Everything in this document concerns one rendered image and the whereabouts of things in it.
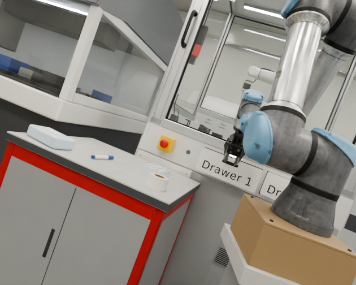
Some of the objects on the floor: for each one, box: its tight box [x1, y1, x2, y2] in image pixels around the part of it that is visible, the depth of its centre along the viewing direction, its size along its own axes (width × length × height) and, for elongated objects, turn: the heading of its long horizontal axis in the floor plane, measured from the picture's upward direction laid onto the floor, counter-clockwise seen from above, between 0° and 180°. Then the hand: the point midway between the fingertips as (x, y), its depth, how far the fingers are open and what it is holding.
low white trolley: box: [0, 131, 201, 285], centre depth 126 cm, size 58×62×76 cm
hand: (230, 161), depth 133 cm, fingers closed on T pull, 3 cm apart
